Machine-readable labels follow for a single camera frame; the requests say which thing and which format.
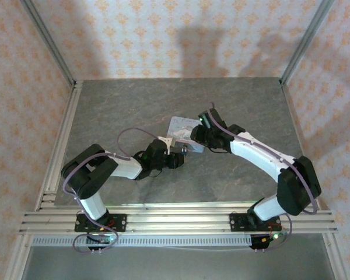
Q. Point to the small blue padlock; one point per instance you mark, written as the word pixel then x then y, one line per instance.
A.
pixel 185 150

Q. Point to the pastel cartoon tin box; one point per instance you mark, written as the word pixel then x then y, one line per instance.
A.
pixel 181 128

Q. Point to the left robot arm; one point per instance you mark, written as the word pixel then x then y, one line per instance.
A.
pixel 125 167

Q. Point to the aluminium base beam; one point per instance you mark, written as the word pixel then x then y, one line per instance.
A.
pixel 178 221

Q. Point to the black control board with LED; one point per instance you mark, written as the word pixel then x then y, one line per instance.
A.
pixel 103 239
pixel 262 240

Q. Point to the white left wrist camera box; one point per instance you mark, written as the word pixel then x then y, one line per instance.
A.
pixel 166 143

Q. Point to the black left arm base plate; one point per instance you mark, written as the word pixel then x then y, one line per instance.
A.
pixel 121 223

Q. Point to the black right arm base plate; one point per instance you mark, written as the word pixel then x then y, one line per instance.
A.
pixel 236 223

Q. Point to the aluminium side rail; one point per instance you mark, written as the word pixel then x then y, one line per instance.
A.
pixel 73 99

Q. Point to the aluminium frame post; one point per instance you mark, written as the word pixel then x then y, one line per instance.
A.
pixel 305 41
pixel 48 41

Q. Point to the aluminium frame leg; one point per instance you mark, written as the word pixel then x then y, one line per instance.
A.
pixel 17 259
pixel 335 256

